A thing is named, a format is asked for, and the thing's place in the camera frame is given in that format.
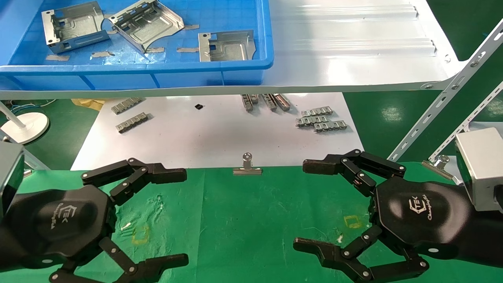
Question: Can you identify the green table cloth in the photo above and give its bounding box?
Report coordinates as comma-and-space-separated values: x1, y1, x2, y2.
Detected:
0, 161, 503, 283

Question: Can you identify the grey sheet metal bracket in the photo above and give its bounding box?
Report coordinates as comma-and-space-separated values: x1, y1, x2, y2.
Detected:
198, 30, 256, 62
108, 0, 185, 53
41, 1, 111, 54

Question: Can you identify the blue plastic bin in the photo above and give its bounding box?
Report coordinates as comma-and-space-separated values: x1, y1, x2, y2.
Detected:
0, 0, 274, 91

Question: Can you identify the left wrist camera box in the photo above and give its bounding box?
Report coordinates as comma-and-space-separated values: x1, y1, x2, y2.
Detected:
0, 141, 25, 219

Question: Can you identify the white round floor stand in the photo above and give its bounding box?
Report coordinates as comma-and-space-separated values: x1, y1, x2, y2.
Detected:
0, 101, 50, 145

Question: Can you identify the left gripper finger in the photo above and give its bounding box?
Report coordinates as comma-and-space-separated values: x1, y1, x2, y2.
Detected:
81, 158, 187, 206

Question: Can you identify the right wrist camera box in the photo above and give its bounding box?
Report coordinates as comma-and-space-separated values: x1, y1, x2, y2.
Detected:
455, 127, 503, 213

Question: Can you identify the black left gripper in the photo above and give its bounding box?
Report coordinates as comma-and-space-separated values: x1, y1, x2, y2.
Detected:
6, 184, 189, 283

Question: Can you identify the white shelf board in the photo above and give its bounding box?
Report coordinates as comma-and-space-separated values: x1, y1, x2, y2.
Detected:
0, 0, 468, 100

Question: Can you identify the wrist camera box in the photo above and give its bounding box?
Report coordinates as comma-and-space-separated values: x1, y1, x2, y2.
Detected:
0, 141, 25, 219
455, 127, 503, 213

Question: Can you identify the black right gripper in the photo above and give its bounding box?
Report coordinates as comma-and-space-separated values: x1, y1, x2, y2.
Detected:
293, 149, 472, 283

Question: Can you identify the thin white cable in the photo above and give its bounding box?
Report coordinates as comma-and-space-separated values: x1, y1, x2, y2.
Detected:
8, 99, 57, 111

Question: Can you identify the yellow plastic bag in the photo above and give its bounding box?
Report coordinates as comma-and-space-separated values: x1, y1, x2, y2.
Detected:
71, 98, 106, 111

